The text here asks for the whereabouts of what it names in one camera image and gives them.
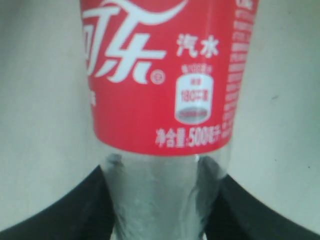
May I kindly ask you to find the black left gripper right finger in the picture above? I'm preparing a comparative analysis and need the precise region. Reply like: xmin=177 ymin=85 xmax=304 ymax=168
xmin=204 ymin=176 xmax=320 ymax=240

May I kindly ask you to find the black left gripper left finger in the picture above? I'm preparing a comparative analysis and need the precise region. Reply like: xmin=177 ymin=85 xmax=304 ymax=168
xmin=0 ymin=166 xmax=115 ymax=240

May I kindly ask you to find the clear red label cola bottle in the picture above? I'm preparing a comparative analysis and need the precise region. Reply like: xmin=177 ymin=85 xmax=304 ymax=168
xmin=80 ymin=0 xmax=259 ymax=240

